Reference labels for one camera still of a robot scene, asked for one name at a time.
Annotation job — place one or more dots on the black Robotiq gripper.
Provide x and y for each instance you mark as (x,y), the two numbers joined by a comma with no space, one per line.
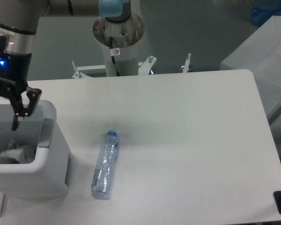
(13,74)

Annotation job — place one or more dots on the clear plastic wrapper bag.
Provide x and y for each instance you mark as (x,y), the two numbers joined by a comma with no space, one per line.
(17,154)

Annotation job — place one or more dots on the crushed clear plastic bottle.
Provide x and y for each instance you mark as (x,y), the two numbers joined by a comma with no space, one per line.
(105,166)

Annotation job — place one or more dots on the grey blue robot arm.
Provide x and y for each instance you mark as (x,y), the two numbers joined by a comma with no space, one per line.
(18,28)

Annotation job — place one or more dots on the white trash can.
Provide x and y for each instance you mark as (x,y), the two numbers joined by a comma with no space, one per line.
(35,158)

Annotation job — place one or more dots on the metal table clamp right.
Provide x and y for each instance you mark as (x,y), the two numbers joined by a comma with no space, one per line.
(187,67)

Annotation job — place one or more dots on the white covered side table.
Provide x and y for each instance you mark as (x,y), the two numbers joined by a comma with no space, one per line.
(261,54)

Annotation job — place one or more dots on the blue bag in background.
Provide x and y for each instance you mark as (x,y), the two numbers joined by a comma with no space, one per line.
(263,10)

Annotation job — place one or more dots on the white table bracket left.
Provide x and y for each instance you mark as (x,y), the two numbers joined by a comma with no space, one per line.
(95,71)

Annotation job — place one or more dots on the white table bracket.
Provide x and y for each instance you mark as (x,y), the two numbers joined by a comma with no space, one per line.
(146,67)
(95,71)

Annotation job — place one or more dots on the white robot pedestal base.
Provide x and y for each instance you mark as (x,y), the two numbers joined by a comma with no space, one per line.
(120,44)

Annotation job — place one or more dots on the white table bracket middle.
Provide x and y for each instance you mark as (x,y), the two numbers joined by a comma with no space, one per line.
(146,67)

